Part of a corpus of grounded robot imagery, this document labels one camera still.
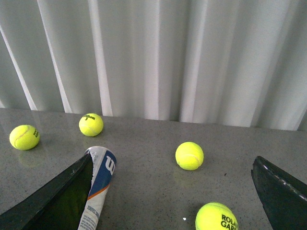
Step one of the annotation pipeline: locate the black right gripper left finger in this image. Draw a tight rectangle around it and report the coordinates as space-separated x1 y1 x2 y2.
0 154 93 230

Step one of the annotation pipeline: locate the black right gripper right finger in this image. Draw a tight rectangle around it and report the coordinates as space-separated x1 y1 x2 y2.
251 156 307 230

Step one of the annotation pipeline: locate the Wilson tennis ball can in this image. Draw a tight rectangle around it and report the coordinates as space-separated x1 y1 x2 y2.
78 146 117 230

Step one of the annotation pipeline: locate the Roland Garros tennis ball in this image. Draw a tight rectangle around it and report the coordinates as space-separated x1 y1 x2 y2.
195 202 239 230

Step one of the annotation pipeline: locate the far left tennis ball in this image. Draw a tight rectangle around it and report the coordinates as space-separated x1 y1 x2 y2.
9 125 40 150

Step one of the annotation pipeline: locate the Wilson 3 tennis ball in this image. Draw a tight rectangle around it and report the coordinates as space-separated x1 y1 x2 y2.
79 113 104 137

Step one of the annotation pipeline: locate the plain centre tennis ball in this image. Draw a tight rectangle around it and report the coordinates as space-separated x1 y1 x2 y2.
175 142 204 171

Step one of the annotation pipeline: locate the white pleated curtain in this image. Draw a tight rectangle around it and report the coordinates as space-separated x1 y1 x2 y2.
0 0 307 130

